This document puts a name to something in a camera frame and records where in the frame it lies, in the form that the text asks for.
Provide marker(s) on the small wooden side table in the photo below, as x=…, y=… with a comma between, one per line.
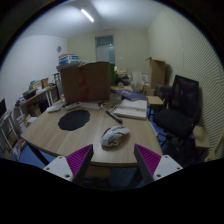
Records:
x=154, y=100

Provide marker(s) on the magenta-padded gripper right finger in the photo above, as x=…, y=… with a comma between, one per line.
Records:
x=150, y=159

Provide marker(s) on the blue book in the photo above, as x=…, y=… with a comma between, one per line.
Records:
x=133, y=95

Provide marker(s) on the black pen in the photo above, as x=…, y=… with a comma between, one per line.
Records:
x=114, y=117

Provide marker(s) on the cluttered wooden shelf unit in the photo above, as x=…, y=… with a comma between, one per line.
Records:
x=35, y=96

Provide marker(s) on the tall open cardboard box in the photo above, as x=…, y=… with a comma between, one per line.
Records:
x=157, y=73

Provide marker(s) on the black oval mouse pad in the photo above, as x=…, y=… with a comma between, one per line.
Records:
x=74, y=120

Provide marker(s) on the ceiling tube light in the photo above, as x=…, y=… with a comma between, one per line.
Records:
x=87, y=15

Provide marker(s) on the white remote control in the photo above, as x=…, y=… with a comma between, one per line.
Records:
x=73, y=106

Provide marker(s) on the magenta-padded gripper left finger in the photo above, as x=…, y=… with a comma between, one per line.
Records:
x=77, y=159

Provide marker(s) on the white grey computer mouse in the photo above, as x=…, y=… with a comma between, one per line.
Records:
x=114, y=135

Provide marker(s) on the grey door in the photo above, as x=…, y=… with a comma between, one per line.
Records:
x=105, y=53

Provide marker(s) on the blue white printed box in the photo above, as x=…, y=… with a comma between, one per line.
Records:
x=68, y=59

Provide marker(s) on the black office chair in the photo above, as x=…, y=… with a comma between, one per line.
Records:
x=176, y=116

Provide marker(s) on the large brown cardboard box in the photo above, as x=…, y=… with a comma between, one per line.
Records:
x=87, y=82

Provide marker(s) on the thick white book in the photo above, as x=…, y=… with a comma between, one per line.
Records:
x=131, y=108

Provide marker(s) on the round wall clock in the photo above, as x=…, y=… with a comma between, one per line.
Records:
x=59, y=49

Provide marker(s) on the small white flat device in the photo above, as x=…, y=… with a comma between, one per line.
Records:
x=53, y=108

